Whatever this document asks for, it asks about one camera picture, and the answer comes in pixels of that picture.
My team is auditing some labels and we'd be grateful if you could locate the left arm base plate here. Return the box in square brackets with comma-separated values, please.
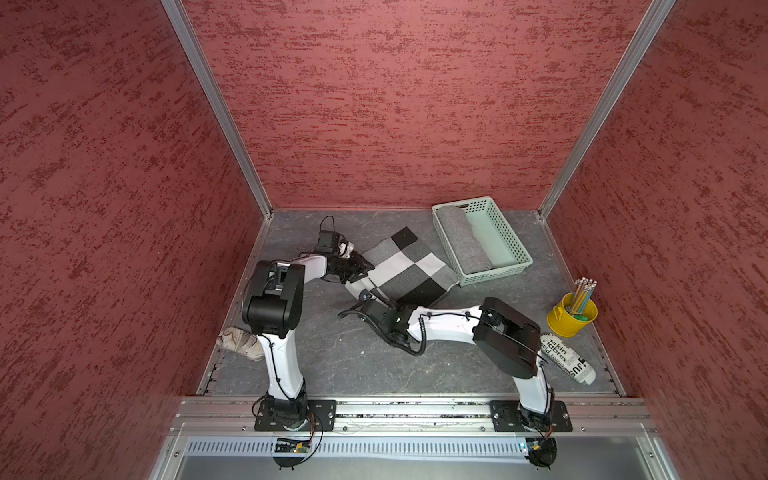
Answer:
[254, 396, 338, 433]

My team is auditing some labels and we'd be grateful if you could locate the aluminium front rail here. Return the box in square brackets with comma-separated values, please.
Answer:
[170, 395, 659, 437]

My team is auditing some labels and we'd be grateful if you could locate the black white checkered scarf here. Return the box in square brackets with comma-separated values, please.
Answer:
[344, 227, 459, 307]

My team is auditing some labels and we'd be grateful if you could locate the crumpled beige cloth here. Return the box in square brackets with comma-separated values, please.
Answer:
[217, 327, 264, 361]

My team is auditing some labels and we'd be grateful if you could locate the grey knitted scarf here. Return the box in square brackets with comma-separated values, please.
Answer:
[436, 206, 493, 274]

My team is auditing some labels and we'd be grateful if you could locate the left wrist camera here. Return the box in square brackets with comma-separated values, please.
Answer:
[314, 230, 353, 258]

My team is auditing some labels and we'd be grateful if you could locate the light green plastic basket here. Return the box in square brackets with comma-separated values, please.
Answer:
[432, 197, 533, 286]

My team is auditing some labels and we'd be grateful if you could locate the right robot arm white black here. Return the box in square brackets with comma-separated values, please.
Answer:
[338, 297, 555, 430]

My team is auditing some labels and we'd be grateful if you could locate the yellow pencil cup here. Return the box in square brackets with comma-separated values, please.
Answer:
[547, 293, 599, 338]

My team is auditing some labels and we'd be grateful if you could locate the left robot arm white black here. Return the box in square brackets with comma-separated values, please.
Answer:
[241, 252, 373, 430]

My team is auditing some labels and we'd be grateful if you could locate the white printed cup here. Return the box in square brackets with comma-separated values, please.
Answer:
[541, 332, 597, 385]

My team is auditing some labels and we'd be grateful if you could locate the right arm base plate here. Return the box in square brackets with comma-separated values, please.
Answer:
[489, 400, 573, 434]

